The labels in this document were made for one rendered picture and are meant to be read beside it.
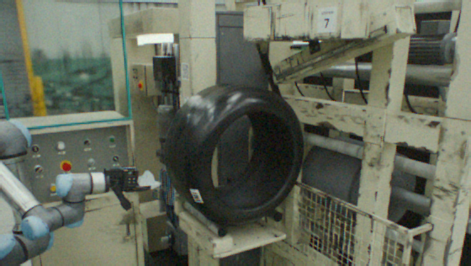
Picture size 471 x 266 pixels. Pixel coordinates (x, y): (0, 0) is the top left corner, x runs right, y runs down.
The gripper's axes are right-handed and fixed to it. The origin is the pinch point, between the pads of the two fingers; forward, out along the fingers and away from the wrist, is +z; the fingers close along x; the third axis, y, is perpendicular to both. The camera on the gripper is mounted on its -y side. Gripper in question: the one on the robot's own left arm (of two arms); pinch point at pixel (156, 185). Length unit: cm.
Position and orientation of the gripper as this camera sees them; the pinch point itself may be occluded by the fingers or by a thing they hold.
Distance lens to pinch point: 149.1
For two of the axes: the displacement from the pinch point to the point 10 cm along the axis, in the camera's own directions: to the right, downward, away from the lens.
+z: 8.6, -0.3, 5.0
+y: 1.0, -9.7, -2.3
